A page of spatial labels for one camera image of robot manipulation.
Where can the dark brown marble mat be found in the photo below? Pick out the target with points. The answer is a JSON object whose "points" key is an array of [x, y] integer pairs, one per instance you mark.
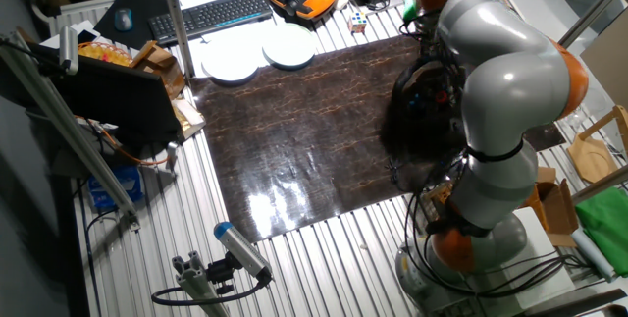
{"points": [[304, 135]]}

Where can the gold and white snack packet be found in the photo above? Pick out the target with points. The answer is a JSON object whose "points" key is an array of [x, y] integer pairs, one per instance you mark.
{"points": [[189, 118]]}

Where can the white plate with green rim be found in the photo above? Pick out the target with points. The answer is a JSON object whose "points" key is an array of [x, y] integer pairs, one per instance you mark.
{"points": [[289, 47]]}

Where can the silver camera with blue end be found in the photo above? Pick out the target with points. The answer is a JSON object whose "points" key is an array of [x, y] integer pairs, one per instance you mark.
{"points": [[243, 248]]}

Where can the aluminium profile bar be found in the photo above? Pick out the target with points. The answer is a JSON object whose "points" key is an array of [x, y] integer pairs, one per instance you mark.
{"points": [[601, 184], [64, 125]]}

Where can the black mouse pad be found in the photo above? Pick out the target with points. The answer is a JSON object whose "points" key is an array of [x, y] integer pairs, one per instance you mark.
{"points": [[142, 8]]}

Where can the green cloth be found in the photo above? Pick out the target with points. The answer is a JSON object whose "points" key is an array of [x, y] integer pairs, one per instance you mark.
{"points": [[606, 228]]}

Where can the plain white round plate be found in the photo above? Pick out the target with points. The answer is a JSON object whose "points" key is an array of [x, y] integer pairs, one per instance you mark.
{"points": [[230, 64]]}

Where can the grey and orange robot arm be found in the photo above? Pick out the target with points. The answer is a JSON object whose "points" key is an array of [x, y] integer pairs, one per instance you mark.
{"points": [[510, 86]]}

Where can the black computer keyboard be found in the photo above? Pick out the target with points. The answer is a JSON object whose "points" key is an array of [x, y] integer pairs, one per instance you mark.
{"points": [[211, 15]]}

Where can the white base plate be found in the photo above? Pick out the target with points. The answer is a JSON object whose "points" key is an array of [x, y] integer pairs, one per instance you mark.
{"points": [[539, 258]]}

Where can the brown paper bag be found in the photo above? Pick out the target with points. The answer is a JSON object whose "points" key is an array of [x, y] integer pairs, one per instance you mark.
{"points": [[162, 67]]}

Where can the plain silver camera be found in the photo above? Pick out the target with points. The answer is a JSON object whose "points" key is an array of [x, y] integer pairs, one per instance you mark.
{"points": [[69, 49]]}

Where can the Rubik's cube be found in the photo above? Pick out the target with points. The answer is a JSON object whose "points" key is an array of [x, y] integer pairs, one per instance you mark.
{"points": [[358, 22]]}

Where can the grey blue computer mouse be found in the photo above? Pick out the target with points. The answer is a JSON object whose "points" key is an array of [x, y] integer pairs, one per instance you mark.
{"points": [[123, 20]]}

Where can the black monitor panel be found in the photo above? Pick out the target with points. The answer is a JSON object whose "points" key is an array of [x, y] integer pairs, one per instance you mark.
{"points": [[118, 96]]}

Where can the brown cardboard panel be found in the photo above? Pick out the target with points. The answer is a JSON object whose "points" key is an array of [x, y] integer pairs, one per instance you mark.
{"points": [[608, 62]]}

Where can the black racing steering wheel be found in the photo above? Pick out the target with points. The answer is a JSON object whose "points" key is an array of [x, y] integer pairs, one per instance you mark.
{"points": [[422, 101]]}

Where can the aluminium profile post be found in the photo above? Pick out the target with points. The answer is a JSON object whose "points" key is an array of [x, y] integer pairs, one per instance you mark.
{"points": [[172, 13], [589, 13]]}

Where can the open cardboard box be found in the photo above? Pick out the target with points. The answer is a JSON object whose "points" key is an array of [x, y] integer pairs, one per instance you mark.
{"points": [[554, 204]]}

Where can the white paper roll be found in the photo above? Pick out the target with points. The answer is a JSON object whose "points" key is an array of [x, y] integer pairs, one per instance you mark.
{"points": [[593, 255]]}

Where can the grey camera mount profile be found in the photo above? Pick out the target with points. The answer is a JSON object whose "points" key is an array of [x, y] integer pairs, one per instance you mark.
{"points": [[196, 282]]}

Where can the blue plastic packet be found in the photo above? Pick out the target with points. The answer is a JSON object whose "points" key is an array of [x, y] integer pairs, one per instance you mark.
{"points": [[115, 187]]}

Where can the light wooden stand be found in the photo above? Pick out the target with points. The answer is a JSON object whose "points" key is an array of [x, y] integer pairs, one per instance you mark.
{"points": [[591, 157]]}

